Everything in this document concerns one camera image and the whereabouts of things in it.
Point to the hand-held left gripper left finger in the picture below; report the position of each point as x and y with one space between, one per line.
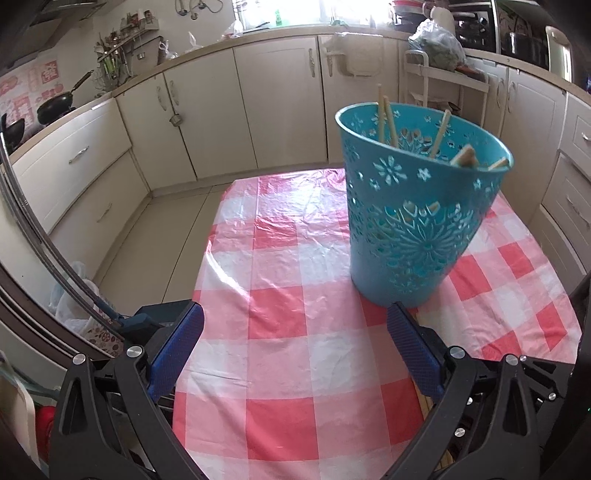
178 350

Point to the white electric kettle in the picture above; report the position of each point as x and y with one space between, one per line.
558 50

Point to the black wok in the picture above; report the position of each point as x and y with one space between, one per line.
55 108

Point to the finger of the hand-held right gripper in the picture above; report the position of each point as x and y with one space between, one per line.
582 323
549 378

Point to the clear plastic bag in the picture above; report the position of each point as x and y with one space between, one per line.
191 44

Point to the white hanging bin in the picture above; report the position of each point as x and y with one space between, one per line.
355 55

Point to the cream lower kitchen cabinets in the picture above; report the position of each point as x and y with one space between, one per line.
221 110

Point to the white thermos jug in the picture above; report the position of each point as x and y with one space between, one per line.
443 19

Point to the plastic bags on floor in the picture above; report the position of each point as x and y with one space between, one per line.
78 314

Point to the black microwave oven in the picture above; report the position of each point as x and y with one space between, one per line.
475 30

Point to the white trolley rack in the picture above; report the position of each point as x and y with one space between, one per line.
438 87

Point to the wall utensil rack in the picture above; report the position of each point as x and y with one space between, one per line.
122 50

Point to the black cooking pot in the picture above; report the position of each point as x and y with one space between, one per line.
515 44

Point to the bright kitchen window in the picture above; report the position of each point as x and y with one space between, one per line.
300 9

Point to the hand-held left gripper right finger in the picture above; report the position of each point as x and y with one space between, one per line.
413 350

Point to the cream drawer cabinets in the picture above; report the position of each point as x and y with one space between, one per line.
554 138

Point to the plastic bag of greens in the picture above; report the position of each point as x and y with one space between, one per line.
436 46

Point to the single wooden chopstick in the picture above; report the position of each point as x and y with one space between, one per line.
498 163
441 134
463 156
390 122

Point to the teal perforated plastic basket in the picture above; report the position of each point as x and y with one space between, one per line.
411 221

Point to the green bottle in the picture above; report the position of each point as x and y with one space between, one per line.
278 17

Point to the red checked plastic tablecloth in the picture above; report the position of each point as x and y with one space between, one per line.
286 286

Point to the black frying pan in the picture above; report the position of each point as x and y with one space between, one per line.
13 134

